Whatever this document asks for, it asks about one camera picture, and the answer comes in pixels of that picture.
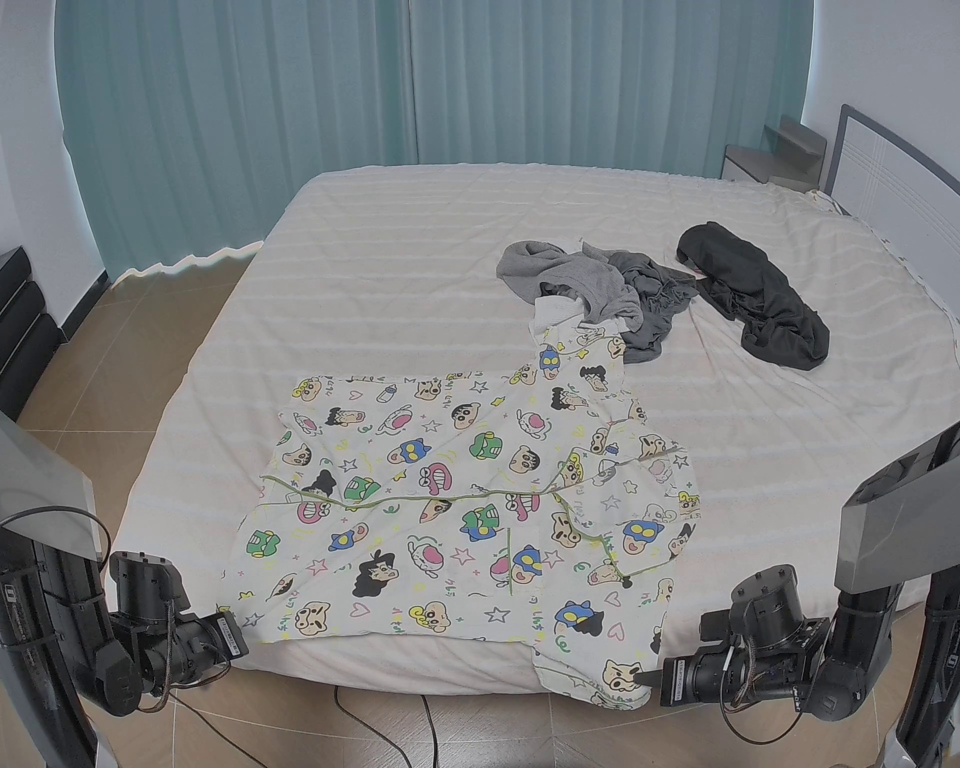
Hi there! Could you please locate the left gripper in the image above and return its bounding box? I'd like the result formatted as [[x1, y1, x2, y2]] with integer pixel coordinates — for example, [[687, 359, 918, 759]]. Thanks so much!
[[168, 609, 251, 680]]

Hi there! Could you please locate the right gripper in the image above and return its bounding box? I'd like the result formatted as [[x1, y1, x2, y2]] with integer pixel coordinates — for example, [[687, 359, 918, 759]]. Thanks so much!
[[658, 648, 740, 710]]

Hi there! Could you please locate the white printed pyjama top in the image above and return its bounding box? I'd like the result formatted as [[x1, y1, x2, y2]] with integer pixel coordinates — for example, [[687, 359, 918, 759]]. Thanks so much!
[[219, 324, 702, 710]]

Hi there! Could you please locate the pile of clothes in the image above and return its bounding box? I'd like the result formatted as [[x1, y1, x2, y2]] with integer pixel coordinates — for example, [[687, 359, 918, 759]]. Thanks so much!
[[496, 240, 699, 366]]

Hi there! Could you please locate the bed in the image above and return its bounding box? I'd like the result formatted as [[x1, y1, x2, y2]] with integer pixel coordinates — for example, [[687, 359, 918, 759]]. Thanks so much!
[[112, 105, 960, 695]]

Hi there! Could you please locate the black garment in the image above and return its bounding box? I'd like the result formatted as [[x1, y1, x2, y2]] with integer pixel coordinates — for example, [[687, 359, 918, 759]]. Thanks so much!
[[675, 222, 831, 371]]

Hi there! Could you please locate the grey bedside table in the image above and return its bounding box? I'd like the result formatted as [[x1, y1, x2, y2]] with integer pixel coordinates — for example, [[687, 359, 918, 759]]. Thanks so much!
[[721, 114, 828, 189]]

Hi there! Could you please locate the blue-green curtain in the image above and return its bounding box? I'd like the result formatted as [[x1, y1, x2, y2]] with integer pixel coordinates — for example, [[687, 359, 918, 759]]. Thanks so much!
[[56, 0, 415, 277], [405, 0, 815, 181]]

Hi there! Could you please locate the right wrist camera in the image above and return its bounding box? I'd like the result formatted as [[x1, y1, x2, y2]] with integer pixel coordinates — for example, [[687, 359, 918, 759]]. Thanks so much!
[[699, 609, 740, 646]]

